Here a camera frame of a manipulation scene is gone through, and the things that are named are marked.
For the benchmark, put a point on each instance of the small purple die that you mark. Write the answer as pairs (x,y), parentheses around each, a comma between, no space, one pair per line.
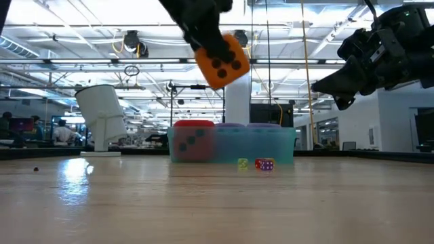
(268,165)

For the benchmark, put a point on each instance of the person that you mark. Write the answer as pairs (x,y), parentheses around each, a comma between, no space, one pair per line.
(64,133)
(36,127)
(5,122)

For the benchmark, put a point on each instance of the red monitor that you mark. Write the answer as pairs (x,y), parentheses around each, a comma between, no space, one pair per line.
(21,124)

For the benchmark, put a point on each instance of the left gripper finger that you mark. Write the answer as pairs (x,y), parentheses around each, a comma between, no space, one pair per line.
(212,44)

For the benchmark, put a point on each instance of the black perforated box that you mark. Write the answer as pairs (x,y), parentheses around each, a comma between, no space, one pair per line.
(271,115)

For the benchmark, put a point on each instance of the small yellow die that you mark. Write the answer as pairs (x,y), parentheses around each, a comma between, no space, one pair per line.
(242,164)

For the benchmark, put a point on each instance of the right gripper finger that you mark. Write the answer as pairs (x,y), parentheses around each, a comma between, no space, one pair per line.
(346,81)

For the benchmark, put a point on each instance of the white pillar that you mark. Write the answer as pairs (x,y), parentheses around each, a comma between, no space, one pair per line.
(237,105)

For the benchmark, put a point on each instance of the black monitor screen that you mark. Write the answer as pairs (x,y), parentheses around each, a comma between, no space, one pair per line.
(425,128)

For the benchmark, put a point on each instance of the teal translucent plastic tray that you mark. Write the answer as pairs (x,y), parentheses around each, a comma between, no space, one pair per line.
(285,145)

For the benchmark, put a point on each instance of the orange foam die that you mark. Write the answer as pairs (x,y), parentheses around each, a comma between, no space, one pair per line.
(223,76)

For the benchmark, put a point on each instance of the small red die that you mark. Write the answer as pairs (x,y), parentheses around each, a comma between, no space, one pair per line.
(258,163)

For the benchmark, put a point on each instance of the black round ceiling fixture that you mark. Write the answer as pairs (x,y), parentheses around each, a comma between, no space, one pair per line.
(131,39)
(242,34)

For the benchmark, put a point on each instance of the red foam die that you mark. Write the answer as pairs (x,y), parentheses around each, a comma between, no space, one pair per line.
(193,142)

